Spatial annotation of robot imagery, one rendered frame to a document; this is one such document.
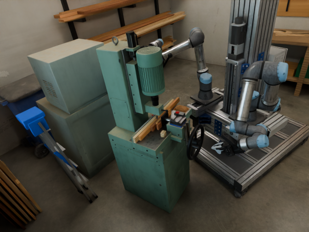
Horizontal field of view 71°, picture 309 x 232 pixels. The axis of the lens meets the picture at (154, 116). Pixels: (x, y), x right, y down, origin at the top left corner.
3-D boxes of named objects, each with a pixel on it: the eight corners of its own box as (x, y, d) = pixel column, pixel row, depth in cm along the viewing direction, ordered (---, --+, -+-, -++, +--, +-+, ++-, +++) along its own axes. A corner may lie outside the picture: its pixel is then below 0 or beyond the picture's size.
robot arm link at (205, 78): (200, 91, 210) (200, 78, 202) (198, 84, 221) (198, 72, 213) (213, 89, 209) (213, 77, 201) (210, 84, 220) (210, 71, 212)
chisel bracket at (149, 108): (159, 117, 170) (158, 108, 165) (145, 113, 177) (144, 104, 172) (164, 112, 175) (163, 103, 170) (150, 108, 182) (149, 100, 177)
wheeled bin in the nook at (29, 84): (39, 163, 287) (1, 101, 232) (21, 148, 317) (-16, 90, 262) (79, 136, 326) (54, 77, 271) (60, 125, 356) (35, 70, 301)
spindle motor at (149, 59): (157, 98, 153) (151, 55, 135) (137, 94, 161) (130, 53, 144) (169, 87, 164) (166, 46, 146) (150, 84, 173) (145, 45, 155)
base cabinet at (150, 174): (170, 214, 207) (163, 163, 167) (124, 189, 236) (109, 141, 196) (190, 180, 236) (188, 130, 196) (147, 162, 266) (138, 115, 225)
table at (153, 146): (167, 161, 150) (166, 155, 147) (133, 147, 166) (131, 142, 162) (202, 115, 190) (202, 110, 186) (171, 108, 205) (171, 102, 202)
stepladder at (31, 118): (88, 207, 225) (25, 124, 152) (75, 195, 240) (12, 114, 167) (100, 195, 233) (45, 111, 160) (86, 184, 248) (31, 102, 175)
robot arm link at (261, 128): (249, 120, 142) (246, 130, 135) (268, 124, 137) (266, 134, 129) (248, 130, 146) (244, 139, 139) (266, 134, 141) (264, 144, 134)
